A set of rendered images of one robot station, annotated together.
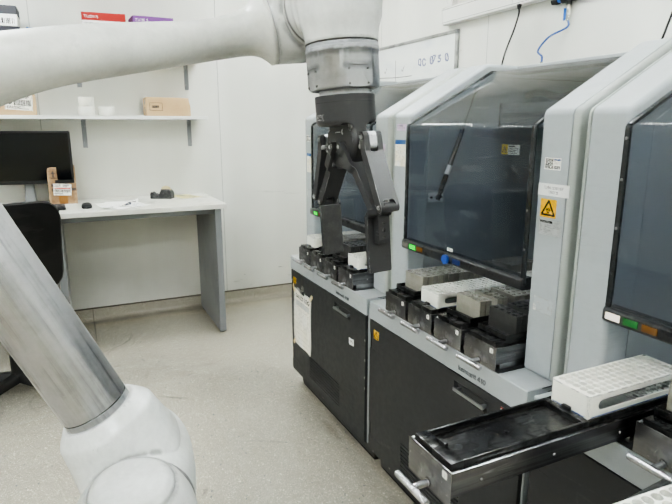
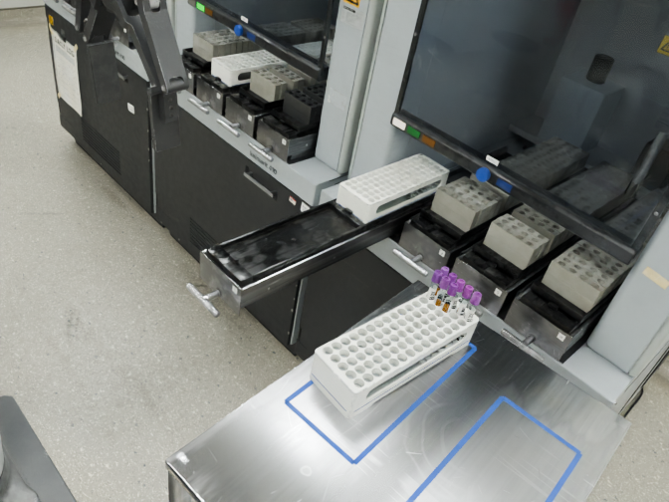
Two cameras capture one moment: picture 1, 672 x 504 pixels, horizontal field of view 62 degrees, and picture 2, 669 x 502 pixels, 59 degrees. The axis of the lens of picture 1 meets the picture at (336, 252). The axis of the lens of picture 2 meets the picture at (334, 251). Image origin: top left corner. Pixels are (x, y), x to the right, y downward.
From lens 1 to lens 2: 0.17 m
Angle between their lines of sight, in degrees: 34
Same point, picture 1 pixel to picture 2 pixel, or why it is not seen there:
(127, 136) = not seen: outside the picture
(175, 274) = not seen: outside the picture
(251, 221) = not seen: outside the picture
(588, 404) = (367, 210)
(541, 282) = (337, 75)
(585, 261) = (382, 61)
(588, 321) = (377, 122)
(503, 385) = (294, 176)
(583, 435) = (359, 238)
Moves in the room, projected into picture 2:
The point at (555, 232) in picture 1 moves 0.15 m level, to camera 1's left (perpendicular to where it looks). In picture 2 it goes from (357, 23) to (296, 19)
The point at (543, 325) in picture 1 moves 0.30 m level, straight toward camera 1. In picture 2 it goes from (335, 119) to (328, 177)
